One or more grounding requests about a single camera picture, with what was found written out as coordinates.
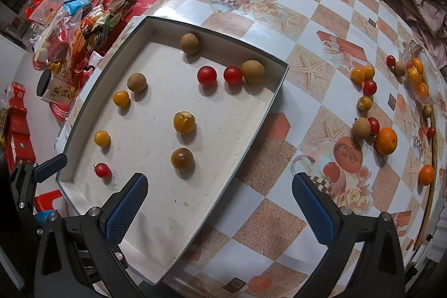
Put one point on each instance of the long wooden stick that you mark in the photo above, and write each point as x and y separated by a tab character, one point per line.
430	188

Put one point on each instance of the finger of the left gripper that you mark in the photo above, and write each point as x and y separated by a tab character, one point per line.
49	167

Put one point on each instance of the shallow white cardboard box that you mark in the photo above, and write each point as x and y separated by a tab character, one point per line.
228	118

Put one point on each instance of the red cherry tomato front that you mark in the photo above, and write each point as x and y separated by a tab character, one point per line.
102	170

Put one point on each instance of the orange mandarin near stick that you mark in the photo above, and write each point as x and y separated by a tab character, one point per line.
426	175

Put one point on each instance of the red cherry tomato upper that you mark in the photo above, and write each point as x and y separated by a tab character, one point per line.
369	87

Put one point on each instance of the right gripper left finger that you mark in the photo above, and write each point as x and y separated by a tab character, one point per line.
79	251

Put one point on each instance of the red cherry tomato cluster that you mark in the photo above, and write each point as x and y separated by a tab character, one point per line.
374	125

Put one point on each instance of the large orange mandarin centre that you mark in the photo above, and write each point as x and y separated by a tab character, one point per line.
386	141

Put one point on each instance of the yellow cherry tomato cluster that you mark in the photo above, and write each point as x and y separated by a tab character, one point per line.
364	104

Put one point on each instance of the longan near bowl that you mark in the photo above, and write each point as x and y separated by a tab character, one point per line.
361	128

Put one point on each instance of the clear glass fruit bowl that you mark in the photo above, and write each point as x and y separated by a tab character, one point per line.
408	50

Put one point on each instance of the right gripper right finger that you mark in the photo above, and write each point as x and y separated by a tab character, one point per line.
379	271

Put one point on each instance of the red tomato table edge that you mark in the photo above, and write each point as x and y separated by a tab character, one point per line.
207	76

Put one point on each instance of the yellow cherry tomato upper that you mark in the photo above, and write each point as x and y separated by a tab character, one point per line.
357	76

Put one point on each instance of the brown longan by tomato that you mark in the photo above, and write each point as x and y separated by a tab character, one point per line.
136	82

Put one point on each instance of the mandarins in bowl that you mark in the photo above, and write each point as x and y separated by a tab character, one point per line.
415	77

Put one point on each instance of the dark brown cherry tomato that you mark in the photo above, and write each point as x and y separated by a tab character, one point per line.
182	159

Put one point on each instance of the longan by stick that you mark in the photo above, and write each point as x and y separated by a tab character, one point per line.
427	111

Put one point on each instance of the red tomato by stick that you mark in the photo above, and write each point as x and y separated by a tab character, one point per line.
431	132

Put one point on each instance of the pile of snack packages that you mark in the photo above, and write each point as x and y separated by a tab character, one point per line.
77	28

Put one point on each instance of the brown longan in cluster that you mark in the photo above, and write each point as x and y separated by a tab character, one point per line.
253	71

